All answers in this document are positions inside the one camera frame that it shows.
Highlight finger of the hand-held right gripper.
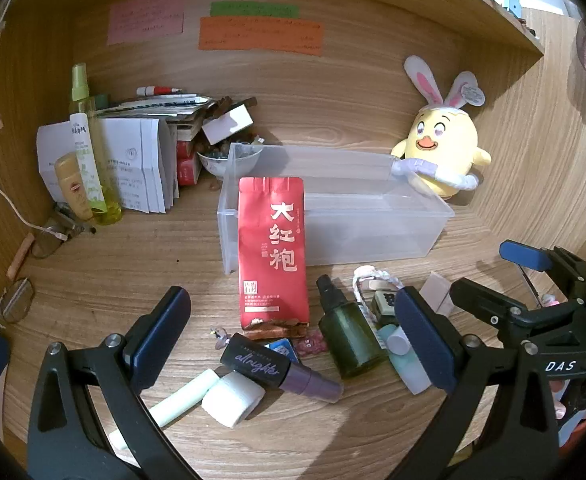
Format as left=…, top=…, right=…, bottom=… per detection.
left=449, top=278, right=581, bottom=356
left=499, top=240, right=586, bottom=306

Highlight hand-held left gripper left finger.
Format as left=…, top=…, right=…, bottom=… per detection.
left=27, top=286, right=208, bottom=480

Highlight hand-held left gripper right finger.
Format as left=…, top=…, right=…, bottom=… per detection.
left=394, top=286, right=561, bottom=480

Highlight pale teal tube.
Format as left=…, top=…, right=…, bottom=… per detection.
left=377, top=324, right=432, bottom=396

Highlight pale green tube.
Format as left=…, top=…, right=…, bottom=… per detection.
left=108, top=368, right=220, bottom=453

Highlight dark green spray bottle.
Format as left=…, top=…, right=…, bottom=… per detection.
left=316, top=274, right=390, bottom=380

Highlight white cotton roll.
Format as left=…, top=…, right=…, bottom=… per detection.
left=201, top=372, right=265, bottom=429

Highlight purple black cosmetic bottle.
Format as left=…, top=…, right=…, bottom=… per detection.
left=220, top=332, right=344, bottom=404

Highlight small blue packet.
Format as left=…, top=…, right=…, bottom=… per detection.
left=264, top=338, right=301, bottom=366

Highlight clear plastic storage box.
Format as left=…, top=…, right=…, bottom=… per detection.
left=217, top=143, right=456, bottom=276

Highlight red tea packet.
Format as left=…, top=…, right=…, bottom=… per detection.
left=238, top=177, right=310, bottom=338

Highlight person's right hand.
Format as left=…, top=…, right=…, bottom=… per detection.
left=550, top=379, right=570, bottom=418

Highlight orange garment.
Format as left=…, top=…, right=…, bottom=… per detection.
left=565, top=407, right=586, bottom=453

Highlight yellow chick plush toy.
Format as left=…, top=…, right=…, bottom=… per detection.
left=391, top=55, right=492, bottom=200

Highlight wooden stick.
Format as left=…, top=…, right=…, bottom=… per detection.
left=7, top=232, right=36, bottom=281

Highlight red carton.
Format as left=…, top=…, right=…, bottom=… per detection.
left=175, top=140, right=204, bottom=187

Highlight folded white papers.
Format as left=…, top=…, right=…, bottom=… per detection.
left=36, top=116, right=178, bottom=215

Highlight beige lotion bottle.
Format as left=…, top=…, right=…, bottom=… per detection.
left=54, top=153, right=95, bottom=222

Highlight white ceramic bowl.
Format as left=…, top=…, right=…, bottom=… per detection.
left=196, top=142, right=264, bottom=180

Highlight yellow green spray bottle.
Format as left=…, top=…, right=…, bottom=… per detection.
left=69, top=63, right=124, bottom=226

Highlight small white box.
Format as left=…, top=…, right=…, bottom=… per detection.
left=202, top=102, right=254, bottom=147

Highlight stack of books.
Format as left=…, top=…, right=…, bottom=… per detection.
left=95, top=92, right=218, bottom=143

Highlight orange paper note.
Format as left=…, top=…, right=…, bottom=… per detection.
left=198, top=16, right=324, bottom=57

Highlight pink paper note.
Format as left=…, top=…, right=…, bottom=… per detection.
left=107, top=0, right=186, bottom=46

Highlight green paper note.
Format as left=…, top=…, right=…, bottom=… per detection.
left=209, top=1, right=300, bottom=18

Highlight white cable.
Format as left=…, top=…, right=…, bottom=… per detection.
left=0, top=120, right=68, bottom=241

